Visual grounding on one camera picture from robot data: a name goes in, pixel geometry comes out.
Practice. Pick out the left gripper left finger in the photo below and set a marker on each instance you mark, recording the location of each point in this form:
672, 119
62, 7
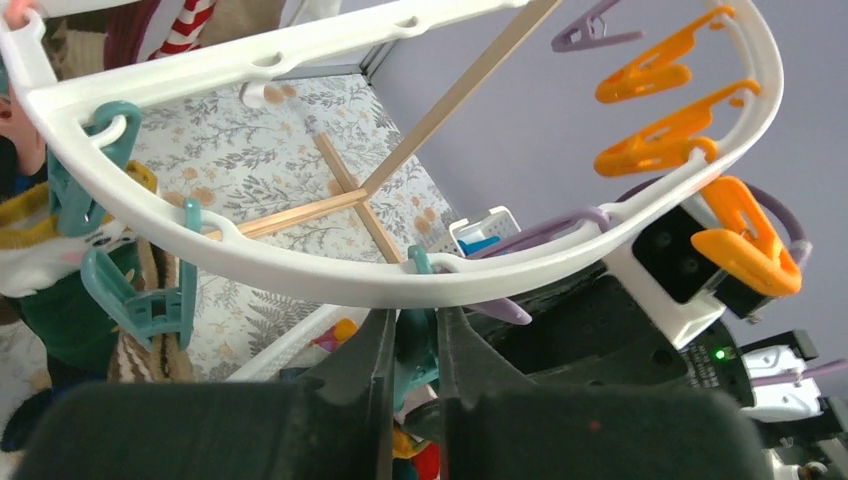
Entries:
342, 417

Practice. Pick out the brown striped sock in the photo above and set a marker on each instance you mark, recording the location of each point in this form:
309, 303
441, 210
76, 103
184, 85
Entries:
163, 361

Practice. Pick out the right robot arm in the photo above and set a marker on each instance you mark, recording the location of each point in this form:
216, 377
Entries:
591, 388

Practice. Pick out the purple clothespin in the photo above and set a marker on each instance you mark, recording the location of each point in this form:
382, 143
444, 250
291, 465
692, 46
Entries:
505, 309

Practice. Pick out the orange clothespin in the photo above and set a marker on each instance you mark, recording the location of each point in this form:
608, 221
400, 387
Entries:
658, 69
746, 245
669, 142

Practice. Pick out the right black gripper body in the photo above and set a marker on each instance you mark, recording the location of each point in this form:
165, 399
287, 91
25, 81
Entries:
589, 332

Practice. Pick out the white sock laundry basket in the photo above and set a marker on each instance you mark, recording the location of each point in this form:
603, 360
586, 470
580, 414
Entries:
293, 347

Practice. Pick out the dark green sock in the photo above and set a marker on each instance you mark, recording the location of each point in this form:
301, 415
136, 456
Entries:
78, 335

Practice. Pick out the teal clothespin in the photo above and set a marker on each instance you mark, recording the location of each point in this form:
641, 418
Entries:
142, 315
416, 352

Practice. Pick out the blue cloth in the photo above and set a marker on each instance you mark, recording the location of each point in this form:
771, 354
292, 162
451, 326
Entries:
469, 248

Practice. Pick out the white chick face sock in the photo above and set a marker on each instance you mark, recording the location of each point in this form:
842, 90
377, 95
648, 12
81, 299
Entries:
34, 255

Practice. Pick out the white side basket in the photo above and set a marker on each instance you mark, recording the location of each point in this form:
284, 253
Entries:
498, 221

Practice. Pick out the pink clothespin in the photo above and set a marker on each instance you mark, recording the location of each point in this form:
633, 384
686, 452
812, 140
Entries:
18, 13

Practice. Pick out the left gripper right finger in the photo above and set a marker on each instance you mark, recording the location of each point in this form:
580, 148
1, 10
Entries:
475, 383

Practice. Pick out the white oval sock hanger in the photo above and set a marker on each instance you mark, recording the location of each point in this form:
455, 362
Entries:
398, 202

